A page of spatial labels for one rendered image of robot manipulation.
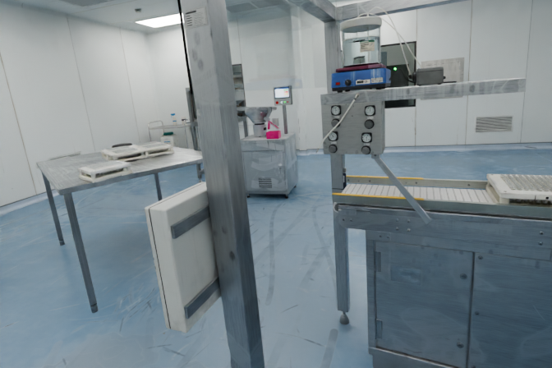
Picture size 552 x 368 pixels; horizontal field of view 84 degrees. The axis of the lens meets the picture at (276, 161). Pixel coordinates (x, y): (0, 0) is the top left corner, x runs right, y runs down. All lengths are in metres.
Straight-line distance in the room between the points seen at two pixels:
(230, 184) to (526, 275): 1.13
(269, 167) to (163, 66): 4.67
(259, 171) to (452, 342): 2.82
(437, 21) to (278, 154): 3.98
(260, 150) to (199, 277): 3.17
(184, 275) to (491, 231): 1.02
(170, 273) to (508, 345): 1.31
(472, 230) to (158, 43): 7.35
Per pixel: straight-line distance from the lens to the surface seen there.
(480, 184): 1.52
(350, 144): 1.18
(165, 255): 0.63
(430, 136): 6.49
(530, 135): 6.94
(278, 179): 3.80
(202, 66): 0.62
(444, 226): 1.28
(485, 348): 1.62
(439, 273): 1.43
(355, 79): 1.21
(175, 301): 0.68
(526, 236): 1.33
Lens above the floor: 1.28
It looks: 12 degrees down
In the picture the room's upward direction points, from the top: 5 degrees counter-clockwise
